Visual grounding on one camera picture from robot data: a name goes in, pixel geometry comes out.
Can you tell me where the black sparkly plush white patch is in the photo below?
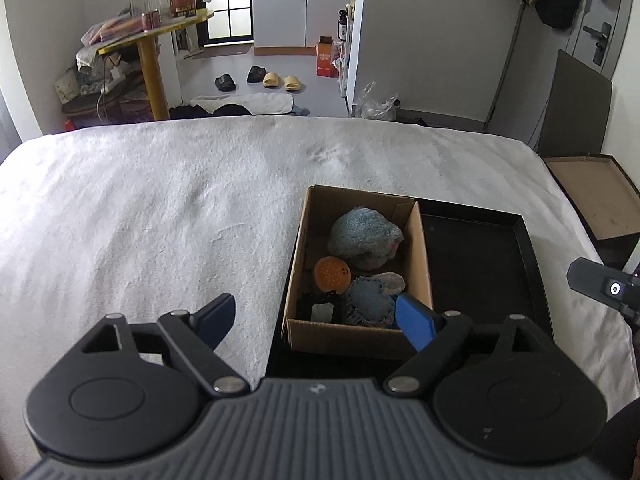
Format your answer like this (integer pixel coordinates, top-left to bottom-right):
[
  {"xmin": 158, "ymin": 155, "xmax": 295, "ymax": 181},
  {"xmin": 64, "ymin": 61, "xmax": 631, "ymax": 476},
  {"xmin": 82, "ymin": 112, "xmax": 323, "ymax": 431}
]
[{"xmin": 296, "ymin": 290, "xmax": 351, "ymax": 325}]

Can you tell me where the white blanket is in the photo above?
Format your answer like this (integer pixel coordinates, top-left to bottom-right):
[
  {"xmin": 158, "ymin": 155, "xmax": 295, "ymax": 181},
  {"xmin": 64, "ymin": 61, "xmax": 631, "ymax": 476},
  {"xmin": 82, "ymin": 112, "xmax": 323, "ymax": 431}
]
[{"xmin": 0, "ymin": 116, "xmax": 636, "ymax": 466}]

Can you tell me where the brown door mat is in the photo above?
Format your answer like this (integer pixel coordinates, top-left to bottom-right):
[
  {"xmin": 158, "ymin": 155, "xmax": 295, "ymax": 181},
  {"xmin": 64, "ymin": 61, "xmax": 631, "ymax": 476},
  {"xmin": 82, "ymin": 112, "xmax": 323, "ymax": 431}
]
[{"xmin": 192, "ymin": 44, "xmax": 255, "ymax": 60}]

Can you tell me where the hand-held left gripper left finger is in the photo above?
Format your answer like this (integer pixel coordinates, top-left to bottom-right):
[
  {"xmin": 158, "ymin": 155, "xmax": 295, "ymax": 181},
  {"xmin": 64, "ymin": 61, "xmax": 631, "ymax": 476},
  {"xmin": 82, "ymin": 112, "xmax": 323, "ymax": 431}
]
[{"xmin": 80, "ymin": 293, "xmax": 250, "ymax": 397}]

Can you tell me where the dark clothes pile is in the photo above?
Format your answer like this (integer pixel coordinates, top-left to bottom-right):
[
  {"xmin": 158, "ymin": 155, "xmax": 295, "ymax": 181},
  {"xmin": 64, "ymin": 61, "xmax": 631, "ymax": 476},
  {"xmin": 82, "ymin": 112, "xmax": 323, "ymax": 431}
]
[{"xmin": 169, "ymin": 102, "xmax": 251, "ymax": 121}]

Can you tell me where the clear plastic bag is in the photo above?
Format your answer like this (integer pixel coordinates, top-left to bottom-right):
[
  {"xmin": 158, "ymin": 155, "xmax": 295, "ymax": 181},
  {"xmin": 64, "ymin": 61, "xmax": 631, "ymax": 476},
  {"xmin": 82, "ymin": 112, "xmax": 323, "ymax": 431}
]
[{"xmin": 352, "ymin": 80, "xmax": 401, "ymax": 121}]

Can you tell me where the white translucent soft piece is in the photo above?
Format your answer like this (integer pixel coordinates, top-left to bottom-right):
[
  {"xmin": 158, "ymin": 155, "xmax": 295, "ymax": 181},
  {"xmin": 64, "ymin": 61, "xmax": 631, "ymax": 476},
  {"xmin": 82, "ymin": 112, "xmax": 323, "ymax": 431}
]
[{"xmin": 372, "ymin": 271, "xmax": 406, "ymax": 295}]

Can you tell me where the brown cardboard box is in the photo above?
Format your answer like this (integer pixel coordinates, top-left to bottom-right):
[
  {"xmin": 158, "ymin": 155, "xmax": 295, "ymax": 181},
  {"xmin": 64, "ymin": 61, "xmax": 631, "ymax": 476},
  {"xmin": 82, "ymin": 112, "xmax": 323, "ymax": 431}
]
[{"xmin": 282, "ymin": 184, "xmax": 435, "ymax": 361}]

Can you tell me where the stack of plastic packets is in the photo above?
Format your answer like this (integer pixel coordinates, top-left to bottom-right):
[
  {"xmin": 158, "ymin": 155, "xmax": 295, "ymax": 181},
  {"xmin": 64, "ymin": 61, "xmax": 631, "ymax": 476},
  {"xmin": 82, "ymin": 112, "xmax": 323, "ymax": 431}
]
[{"xmin": 82, "ymin": 16, "xmax": 146, "ymax": 46}]

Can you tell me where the black tray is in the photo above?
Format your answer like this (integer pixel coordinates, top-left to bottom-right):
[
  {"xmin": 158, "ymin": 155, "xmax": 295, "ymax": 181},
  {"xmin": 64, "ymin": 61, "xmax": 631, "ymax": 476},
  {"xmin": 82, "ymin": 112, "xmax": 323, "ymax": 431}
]
[{"xmin": 262, "ymin": 197, "xmax": 556, "ymax": 378}]

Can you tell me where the glass pane door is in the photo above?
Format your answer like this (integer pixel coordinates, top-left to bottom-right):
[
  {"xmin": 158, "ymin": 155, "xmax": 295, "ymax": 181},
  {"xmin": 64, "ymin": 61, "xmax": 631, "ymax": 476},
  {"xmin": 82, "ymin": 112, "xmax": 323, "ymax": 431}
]
[{"xmin": 192, "ymin": 0, "xmax": 256, "ymax": 43}]

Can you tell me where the small blue plush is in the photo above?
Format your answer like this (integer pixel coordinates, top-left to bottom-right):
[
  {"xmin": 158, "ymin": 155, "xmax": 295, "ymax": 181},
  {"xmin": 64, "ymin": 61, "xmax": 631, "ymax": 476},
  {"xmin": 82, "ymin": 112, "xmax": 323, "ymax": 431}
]
[{"xmin": 347, "ymin": 277, "xmax": 397, "ymax": 328}]

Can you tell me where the grey board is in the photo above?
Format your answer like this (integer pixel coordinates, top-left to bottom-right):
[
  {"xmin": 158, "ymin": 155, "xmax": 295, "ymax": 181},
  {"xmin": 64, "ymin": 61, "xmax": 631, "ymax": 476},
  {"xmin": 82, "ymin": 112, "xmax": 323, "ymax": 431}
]
[{"xmin": 537, "ymin": 49, "xmax": 613, "ymax": 158}]

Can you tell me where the white wire rack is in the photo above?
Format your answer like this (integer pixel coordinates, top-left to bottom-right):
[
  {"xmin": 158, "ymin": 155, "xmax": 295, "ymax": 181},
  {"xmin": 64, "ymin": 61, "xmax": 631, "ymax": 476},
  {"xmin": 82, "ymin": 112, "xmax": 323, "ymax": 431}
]
[{"xmin": 336, "ymin": 0, "xmax": 357, "ymax": 98}]

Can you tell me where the open cardboard box on floor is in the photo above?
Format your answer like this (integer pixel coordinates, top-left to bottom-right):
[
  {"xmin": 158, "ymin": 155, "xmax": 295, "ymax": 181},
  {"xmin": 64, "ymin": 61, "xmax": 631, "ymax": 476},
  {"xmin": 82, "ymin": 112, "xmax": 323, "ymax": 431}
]
[{"xmin": 542, "ymin": 152, "xmax": 640, "ymax": 251}]

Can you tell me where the white kitchen cabinet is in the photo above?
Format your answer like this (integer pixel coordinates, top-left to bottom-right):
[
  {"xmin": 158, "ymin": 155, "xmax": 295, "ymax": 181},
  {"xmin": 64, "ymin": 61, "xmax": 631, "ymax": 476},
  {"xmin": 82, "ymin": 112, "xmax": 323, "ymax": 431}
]
[{"xmin": 250, "ymin": 0, "xmax": 357, "ymax": 56}]

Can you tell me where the large blue fluffy plush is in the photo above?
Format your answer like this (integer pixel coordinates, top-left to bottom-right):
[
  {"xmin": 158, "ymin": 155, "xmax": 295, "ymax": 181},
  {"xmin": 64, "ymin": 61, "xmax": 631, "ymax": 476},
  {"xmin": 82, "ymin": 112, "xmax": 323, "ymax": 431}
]
[{"xmin": 327, "ymin": 205, "xmax": 405, "ymax": 268}]

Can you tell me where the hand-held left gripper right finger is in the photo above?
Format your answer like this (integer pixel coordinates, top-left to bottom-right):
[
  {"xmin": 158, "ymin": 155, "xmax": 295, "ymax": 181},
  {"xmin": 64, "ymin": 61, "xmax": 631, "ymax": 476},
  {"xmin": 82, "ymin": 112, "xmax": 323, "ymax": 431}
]
[{"xmin": 384, "ymin": 293, "xmax": 556, "ymax": 395}]

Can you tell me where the grey door handle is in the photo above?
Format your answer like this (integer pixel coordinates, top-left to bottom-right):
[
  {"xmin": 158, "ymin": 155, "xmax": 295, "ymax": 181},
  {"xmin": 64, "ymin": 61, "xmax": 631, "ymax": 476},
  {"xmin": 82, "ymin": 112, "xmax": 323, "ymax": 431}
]
[{"xmin": 582, "ymin": 22, "xmax": 613, "ymax": 66}]

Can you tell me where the yellow round table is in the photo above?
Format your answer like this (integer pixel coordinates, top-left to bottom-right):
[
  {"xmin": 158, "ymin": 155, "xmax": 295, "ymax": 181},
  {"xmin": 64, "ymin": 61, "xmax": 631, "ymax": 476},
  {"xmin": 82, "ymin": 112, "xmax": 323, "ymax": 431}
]
[{"xmin": 97, "ymin": 9, "xmax": 215, "ymax": 122}]

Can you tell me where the orange round plush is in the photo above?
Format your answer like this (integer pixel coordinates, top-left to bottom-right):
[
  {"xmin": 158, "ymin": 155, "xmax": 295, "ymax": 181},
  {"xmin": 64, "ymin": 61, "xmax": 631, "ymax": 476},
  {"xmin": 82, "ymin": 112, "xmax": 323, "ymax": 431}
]
[{"xmin": 313, "ymin": 256, "xmax": 351, "ymax": 292}]

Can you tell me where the orange carton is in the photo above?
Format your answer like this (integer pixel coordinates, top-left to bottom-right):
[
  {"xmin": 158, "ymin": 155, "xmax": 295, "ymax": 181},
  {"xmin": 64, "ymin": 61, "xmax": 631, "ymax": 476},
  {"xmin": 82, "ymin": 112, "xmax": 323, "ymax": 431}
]
[{"xmin": 315, "ymin": 36, "xmax": 341, "ymax": 78}]

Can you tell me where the white floor mat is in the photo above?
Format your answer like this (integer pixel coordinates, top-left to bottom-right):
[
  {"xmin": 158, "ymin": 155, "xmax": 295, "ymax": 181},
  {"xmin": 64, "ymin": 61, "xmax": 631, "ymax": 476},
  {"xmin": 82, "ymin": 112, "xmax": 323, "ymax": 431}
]
[{"xmin": 190, "ymin": 92, "xmax": 296, "ymax": 116}]

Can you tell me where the pile of bags and clutter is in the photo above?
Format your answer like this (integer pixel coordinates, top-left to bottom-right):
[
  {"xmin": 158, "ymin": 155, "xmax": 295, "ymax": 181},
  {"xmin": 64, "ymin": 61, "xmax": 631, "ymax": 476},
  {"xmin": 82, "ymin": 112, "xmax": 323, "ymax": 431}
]
[{"xmin": 52, "ymin": 47, "xmax": 166, "ymax": 128}]

